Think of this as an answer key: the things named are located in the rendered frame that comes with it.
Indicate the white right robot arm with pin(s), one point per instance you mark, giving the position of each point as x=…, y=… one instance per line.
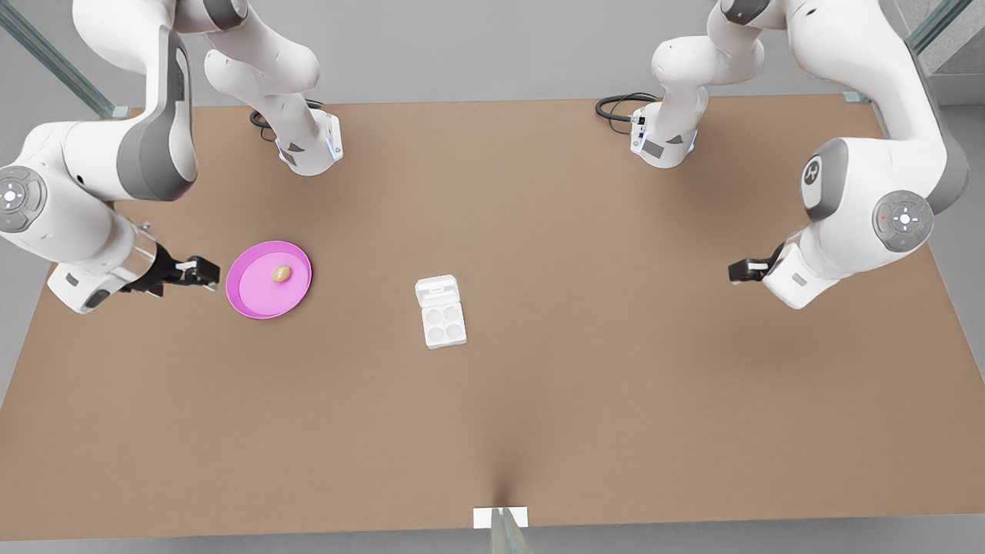
x=92, y=154

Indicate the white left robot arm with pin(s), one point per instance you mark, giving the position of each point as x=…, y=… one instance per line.
x=854, y=169

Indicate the brown egg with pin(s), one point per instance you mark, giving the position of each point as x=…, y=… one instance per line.
x=282, y=273

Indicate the white egg box lid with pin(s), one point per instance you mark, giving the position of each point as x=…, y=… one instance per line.
x=436, y=290

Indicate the white egg box base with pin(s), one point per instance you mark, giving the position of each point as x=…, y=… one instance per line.
x=445, y=325

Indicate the pink round plate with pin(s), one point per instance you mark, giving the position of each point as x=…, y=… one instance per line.
x=258, y=292

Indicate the silver post foot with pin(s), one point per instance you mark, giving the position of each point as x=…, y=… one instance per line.
x=856, y=97
x=121, y=111

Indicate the silver frame post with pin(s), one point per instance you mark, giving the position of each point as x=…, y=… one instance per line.
x=54, y=58
x=506, y=535
x=935, y=23

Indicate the white post foot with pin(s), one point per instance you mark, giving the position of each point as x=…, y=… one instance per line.
x=483, y=517

